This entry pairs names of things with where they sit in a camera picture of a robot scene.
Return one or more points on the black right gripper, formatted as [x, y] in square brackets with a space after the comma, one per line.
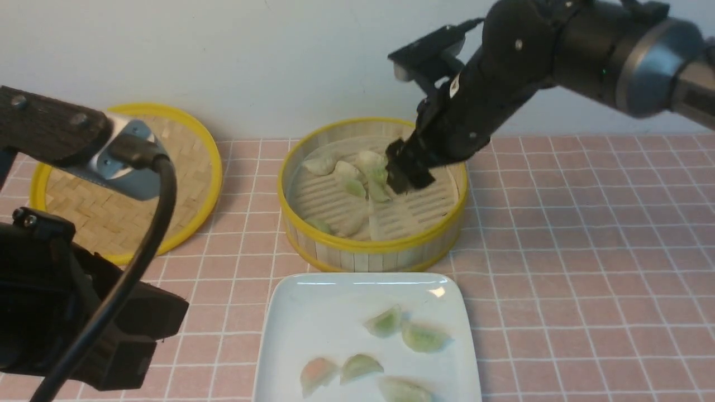
[503, 74]

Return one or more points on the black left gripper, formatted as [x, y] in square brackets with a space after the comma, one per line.
[50, 287]

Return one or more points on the green dumpling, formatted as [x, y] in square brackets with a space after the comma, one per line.
[386, 323]
[422, 338]
[350, 179]
[373, 166]

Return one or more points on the pale dumpling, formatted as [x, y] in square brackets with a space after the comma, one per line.
[347, 228]
[359, 365]
[395, 389]

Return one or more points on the orange dumpling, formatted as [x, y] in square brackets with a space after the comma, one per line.
[316, 373]

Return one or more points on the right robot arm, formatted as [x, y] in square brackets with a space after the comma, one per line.
[629, 56]

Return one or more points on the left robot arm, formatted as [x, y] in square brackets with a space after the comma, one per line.
[110, 150]

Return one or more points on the white square plate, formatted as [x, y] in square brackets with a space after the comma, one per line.
[322, 315]

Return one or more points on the pale dumpling in steamer front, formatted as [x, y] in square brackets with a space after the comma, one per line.
[347, 228]

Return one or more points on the yellow rimmed bamboo steamer basket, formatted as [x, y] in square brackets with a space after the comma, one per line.
[411, 232]

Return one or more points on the white dumpling in steamer left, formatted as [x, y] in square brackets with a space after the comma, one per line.
[320, 166]

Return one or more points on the pink checkered tablecloth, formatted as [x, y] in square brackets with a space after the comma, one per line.
[586, 264]

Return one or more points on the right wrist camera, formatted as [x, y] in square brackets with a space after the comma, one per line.
[433, 57]

